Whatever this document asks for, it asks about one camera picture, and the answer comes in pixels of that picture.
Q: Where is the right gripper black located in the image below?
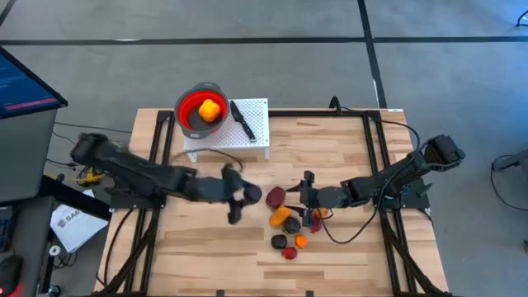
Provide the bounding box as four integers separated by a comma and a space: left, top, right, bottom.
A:
284, 170, 351, 228

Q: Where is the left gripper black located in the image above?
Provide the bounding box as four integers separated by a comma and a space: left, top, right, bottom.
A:
220, 163, 261, 226

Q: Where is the dark purple plum toy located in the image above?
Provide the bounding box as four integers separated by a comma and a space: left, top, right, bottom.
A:
243, 184, 263, 204

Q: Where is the dark red toy fruit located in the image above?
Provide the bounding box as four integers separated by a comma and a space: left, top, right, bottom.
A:
265, 186, 287, 210

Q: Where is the orange elongated toy fruit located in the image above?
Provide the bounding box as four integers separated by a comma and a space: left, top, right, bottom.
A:
269, 205, 292, 228

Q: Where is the dark bumpy avocado toy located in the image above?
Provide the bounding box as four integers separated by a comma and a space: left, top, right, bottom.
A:
282, 216, 302, 235

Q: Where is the black kitchen knife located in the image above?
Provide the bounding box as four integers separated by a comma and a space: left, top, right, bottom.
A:
229, 100, 257, 144

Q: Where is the red collapsible colander grey rim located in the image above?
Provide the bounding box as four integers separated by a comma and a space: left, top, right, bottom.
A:
173, 81, 230, 140

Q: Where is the yellow bell pepper toy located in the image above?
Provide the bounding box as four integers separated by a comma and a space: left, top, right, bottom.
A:
197, 98, 222, 124

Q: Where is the white perforated metal shelf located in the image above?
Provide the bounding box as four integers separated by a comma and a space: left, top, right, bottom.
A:
182, 97, 271, 162

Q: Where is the white printed cardboard box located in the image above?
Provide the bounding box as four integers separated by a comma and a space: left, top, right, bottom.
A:
49, 204, 109, 253

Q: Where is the dark grey desk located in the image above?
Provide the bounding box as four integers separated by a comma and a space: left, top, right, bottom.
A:
0, 196, 57, 297

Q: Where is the monitor with blue screen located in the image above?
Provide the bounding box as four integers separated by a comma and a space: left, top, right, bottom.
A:
0, 45, 69, 120

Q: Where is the black computer mouse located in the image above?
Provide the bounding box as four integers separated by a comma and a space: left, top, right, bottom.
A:
0, 254, 24, 297

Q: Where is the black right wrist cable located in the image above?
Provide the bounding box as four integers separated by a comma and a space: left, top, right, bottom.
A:
317, 181, 393, 245

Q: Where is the black metal table frame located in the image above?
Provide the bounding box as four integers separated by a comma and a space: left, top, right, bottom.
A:
93, 109, 455, 297

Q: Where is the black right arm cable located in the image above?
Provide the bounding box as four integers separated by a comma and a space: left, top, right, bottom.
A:
337, 106, 422, 153

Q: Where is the yellow cable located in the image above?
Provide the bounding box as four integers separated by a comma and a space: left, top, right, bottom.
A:
76, 172, 104, 186

